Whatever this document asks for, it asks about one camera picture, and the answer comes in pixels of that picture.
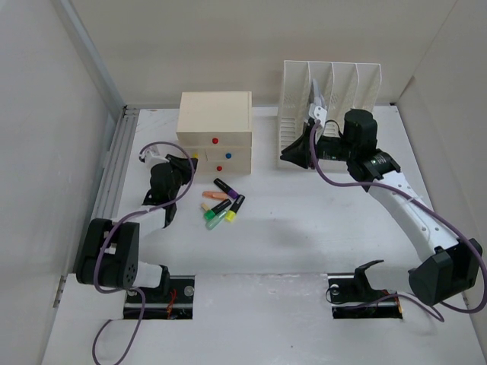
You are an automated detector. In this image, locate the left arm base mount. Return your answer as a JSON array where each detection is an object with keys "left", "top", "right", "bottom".
[{"left": 142, "top": 266, "right": 196, "bottom": 320}]

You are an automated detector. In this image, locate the aluminium frame rail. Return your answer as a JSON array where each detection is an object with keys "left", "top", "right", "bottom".
[{"left": 53, "top": 1, "right": 138, "bottom": 259}]

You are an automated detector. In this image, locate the grey black booklet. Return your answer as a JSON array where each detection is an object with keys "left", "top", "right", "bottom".
[{"left": 307, "top": 78, "right": 328, "bottom": 118}]

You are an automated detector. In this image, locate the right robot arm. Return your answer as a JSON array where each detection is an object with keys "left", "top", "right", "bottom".
[{"left": 280, "top": 105, "right": 486, "bottom": 306}]

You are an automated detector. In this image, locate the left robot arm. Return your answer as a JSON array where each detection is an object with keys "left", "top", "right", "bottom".
[{"left": 75, "top": 154, "right": 198, "bottom": 302}]

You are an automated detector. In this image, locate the orange translucent tube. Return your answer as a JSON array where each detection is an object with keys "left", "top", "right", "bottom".
[{"left": 202, "top": 191, "right": 228, "bottom": 201}]

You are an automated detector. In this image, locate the purple cap black marker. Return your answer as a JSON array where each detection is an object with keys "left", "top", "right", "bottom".
[{"left": 213, "top": 178, "right": 239, "bottom": 199}]

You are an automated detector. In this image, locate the cream top drawer red knob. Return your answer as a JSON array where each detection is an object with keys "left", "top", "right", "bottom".
[{"left": 177, "top": 132, "right": 253, "bottom": 148}]

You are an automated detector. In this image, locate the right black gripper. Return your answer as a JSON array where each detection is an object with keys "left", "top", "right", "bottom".
[{"left": 279, "top": 124, "right": 356, "bottom": 170}]

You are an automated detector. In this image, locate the green cap black marker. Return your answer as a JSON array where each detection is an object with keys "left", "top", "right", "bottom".
[{"left": 203, "top": 199, "right": 232, "bottom": 221}]

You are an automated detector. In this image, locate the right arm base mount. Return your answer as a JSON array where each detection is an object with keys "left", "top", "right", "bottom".
[{"left": 326, "top": 260, "right": 403, "bottom": 319}]

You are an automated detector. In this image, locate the cream wooden drawer cabinet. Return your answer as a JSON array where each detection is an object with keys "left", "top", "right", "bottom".
[{"left": 176, "top": 90, "right": 253, "bottom": 176}]

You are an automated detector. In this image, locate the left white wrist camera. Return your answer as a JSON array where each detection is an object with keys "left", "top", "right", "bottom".
[{"left": 138, "top": 146, "right": 167, "bottom": 169}]

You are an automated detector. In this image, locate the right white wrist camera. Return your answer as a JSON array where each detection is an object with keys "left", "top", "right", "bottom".
[{"left": 308, "top": 103, "right": 327, "bottom": 127}]

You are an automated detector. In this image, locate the drawer with blue knob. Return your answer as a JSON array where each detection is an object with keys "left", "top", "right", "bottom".
[{"left": 205, "top": 146, "right": 252, "bottom": 161}]

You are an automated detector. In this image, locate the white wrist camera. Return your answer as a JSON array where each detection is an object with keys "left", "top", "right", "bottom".
[
  {"left": 138, "top": 146, "right": 167, "bottom": 169},
  {"left": 308, "top": 103, "right": 327, "bottom": 127}
]

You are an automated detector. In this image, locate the drawer with yellow knob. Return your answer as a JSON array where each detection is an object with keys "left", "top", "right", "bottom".
[{"left": 185, "top": 146, "right": 208, "bottom": 162}]

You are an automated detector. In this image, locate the clear green tube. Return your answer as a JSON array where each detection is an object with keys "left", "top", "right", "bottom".
[{"left": 205, "top": 211, "right": 227, "bottom": 230}]

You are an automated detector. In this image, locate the white plastic file organizer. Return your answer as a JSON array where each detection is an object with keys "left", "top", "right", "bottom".
[{"left": 278, "top": 60, "right": 381, "bottom": 152}]

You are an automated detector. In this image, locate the yellow cap black marker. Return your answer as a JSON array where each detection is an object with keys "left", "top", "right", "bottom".
[{"left": 224, "top": 195, "right": 246, "bottom": 222}]

